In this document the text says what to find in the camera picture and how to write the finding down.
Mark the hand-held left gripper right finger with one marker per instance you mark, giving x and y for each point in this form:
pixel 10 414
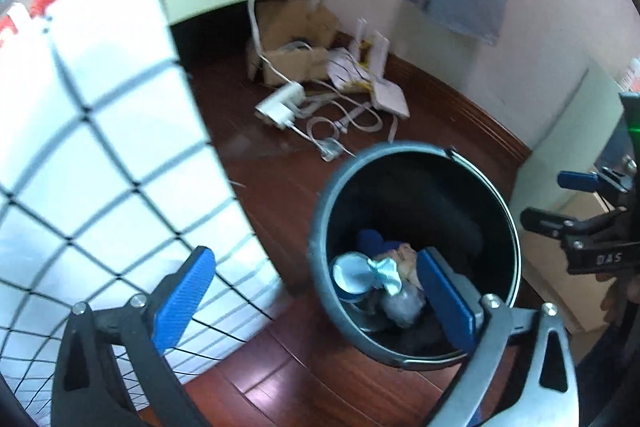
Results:
pixel 445 302

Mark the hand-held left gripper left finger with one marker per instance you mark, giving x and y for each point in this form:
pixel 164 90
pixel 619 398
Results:
pixel 185 297

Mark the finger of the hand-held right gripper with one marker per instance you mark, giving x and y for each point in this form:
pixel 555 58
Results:
pixel 545 222
pixel 577 180

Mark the clear plastic wrapper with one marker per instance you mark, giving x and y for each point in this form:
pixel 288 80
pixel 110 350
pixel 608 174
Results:
pixel 400 307

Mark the blue paper cup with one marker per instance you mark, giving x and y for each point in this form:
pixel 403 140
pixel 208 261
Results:
pixel 350 274

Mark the black bucket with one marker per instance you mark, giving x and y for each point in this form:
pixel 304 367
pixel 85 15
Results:
pixel 425 192

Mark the person's right hand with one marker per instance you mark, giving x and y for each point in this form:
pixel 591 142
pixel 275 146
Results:
pixel 612 302

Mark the white desk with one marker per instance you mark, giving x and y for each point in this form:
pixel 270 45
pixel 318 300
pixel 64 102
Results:
pixel 580 127

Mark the white router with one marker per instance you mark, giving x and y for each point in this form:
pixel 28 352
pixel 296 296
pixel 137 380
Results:
pixel 390 99

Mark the white power strip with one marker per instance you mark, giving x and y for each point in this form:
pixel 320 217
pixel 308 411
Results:
pixel 280 102

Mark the table with grid tablecloth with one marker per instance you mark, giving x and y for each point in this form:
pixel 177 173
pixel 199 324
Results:
pixel 100 82

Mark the white paper sheet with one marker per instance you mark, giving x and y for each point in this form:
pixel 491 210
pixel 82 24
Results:
pixel 345 67

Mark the cardboard box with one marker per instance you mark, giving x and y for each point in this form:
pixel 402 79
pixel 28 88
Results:
pixel 295 59

